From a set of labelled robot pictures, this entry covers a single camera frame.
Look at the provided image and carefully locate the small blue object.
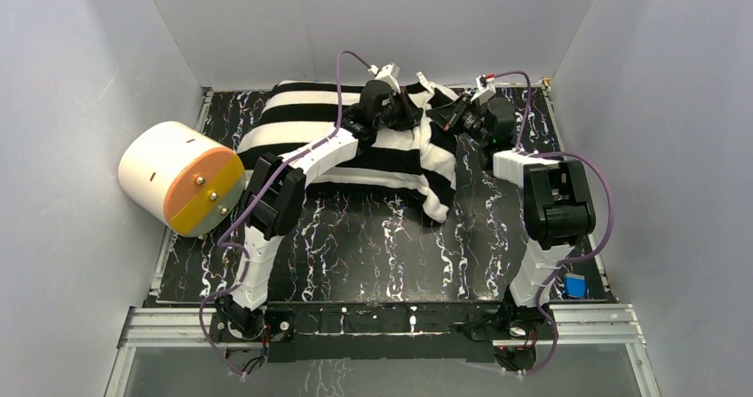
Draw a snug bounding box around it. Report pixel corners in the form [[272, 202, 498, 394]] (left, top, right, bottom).
[[563, 275, 588, 299]]

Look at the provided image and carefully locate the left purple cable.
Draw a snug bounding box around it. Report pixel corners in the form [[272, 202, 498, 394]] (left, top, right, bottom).
[[197, 51, 384, 349]]

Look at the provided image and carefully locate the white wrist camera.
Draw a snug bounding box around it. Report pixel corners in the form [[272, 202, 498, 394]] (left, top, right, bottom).
[[471, 75, 496, 106], [369, 63, 400, 82]]

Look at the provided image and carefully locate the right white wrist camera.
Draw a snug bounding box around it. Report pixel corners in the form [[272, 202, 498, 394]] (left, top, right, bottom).
[[471, 75, 496, 106]]

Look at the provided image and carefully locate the white orange cylinder roll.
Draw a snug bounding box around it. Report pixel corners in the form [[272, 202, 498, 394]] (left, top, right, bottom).
[[117, 121, 245, 237]]

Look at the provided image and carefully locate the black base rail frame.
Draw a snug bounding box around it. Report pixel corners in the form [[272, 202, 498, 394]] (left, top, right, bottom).
[[205, 297, 552, 371]]

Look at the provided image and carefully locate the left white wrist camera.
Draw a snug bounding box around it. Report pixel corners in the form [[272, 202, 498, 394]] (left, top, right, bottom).
[[369, 63, 400, 82]]

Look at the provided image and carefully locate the black white striped pillowcase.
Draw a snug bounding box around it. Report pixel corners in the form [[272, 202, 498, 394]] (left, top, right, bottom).
[[236, 79, 460, 223]]

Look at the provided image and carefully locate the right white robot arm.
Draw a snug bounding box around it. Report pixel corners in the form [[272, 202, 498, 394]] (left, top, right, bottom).
[[428, 96, 596, 338]]

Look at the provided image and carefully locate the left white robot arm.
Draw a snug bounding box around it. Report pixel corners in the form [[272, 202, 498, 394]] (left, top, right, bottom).
[[215, 80, 423, 340]]

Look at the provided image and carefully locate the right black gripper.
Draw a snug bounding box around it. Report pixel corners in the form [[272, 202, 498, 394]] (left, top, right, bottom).
[[427, 94, 489, 146]]

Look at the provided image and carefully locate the purple cable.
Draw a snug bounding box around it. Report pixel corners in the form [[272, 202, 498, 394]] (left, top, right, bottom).
[[197, 51, 384, 349], [476, 69, 617, 378]]

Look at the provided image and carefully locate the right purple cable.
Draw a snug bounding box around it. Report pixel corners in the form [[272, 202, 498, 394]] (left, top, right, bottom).
[[476, 69, 617, 378]]

